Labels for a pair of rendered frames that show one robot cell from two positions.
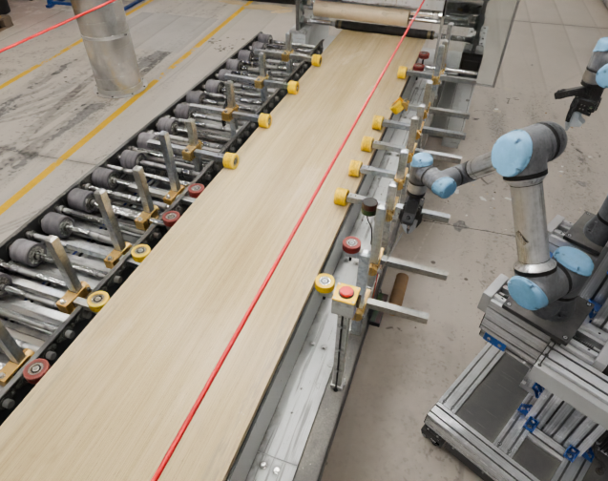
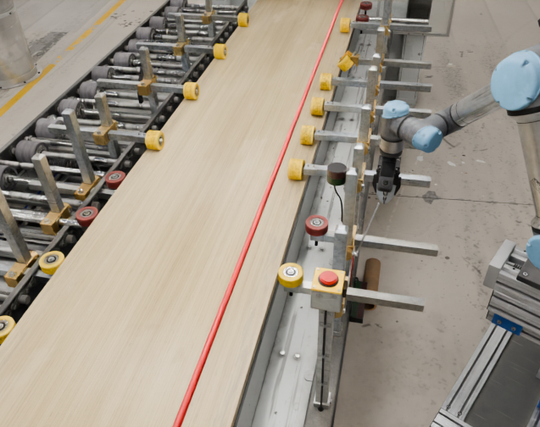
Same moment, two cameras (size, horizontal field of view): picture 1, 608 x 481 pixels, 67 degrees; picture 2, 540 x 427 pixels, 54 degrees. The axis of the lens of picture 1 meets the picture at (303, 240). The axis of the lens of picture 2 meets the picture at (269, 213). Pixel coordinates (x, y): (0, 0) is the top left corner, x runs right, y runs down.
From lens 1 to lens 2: 18 cm
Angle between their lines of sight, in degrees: 4
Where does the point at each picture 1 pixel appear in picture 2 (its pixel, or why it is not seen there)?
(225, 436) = not seen: outside the picture
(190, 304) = (122, 320)
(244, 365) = (203, 390)
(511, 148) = (517, 73)
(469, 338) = (462, 327)
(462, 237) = (435, 209)
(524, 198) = (538, 135)
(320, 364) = (295, 378)
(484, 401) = (495, 401)
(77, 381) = not seen: outside the picture
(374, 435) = not seen: outside the picture
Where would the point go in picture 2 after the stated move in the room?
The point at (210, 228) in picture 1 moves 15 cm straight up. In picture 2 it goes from (138, 223) to (129, 190)
